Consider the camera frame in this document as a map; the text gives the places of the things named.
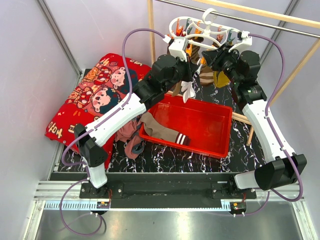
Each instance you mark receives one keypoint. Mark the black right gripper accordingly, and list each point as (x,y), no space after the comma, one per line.
(219,55)

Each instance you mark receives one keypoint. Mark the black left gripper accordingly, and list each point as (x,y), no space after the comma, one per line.
(190,68)

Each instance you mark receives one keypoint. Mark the tan sock brown cuff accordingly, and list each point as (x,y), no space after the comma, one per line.
(194,57)
(176,90)

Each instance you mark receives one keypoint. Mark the white round clip hanger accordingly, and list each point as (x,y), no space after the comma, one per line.
(203,32)

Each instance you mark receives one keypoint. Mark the taupe ribbed sock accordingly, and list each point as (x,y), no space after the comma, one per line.
(156,130)

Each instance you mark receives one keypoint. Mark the maroon striped cuff sock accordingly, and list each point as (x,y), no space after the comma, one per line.
(182,139)

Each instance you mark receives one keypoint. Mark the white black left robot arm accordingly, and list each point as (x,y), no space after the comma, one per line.
(166,71)

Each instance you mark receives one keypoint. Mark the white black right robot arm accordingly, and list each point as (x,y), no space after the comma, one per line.
(283,166)

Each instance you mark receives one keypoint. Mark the brown hanging sock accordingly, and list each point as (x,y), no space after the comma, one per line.
(206,76)

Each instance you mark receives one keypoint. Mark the mustard yellow hanging sock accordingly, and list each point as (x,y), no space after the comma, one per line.
(220,80)

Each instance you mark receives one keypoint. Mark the red plastic bin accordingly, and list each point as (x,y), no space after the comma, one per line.
(207,125)

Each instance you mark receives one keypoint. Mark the red cartoon bear pillow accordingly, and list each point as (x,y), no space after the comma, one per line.
(101,89)

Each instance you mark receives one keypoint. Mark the pink and teal garment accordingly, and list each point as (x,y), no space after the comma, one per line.
(129,134)

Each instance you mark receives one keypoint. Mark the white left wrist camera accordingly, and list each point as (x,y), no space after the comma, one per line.
(177,46)

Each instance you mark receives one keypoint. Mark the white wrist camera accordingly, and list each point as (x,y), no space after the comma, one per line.
(244,41)
(177,46)

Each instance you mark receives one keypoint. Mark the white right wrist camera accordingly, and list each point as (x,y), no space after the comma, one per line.
(244,41)

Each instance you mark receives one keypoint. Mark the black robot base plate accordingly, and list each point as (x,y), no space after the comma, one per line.
(121,185)

